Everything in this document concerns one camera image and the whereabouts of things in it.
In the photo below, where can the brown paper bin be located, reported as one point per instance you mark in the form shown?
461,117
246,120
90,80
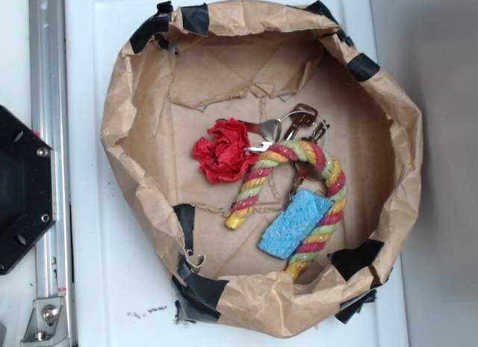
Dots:
181,71

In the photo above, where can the metal corner bracket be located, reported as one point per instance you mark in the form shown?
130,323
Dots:
47,325

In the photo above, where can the blue sponge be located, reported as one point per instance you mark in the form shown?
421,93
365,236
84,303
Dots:
294,224

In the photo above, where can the aluminium extrusion rail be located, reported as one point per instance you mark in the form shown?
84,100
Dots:
53,252

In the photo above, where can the red crumpled paper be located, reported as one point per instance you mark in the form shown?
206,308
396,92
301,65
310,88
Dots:
225,158

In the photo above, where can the black octagonal mount plate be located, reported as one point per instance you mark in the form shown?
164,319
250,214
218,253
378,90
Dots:
27,202

